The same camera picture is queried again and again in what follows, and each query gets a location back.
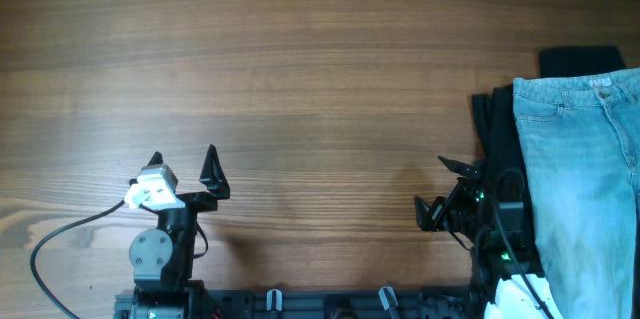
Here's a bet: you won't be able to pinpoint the light blue denim jeans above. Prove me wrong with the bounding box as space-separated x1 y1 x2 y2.
513 69 639 318

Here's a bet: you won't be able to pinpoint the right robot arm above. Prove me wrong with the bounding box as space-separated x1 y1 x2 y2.
414 156 560 318

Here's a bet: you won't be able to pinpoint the left white rail clip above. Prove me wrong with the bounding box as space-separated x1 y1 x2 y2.
266 289 283 312

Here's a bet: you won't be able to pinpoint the black clothes pile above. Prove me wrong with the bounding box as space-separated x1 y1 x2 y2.
471 45 640 319

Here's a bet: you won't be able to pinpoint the right white rail clip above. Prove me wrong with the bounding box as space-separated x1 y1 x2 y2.
378 286 398 311

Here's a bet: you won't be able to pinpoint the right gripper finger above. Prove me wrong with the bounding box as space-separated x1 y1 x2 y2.
438 156 483 180
414 196 445 232

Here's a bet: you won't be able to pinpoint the black mounting rail base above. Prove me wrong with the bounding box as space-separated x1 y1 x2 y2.
113 286 476 319

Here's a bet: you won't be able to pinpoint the white rail clip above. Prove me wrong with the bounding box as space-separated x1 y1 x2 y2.
378 286 398 311
266 289 283 312

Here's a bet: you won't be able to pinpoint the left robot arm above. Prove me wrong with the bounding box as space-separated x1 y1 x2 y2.
113 145 230 319

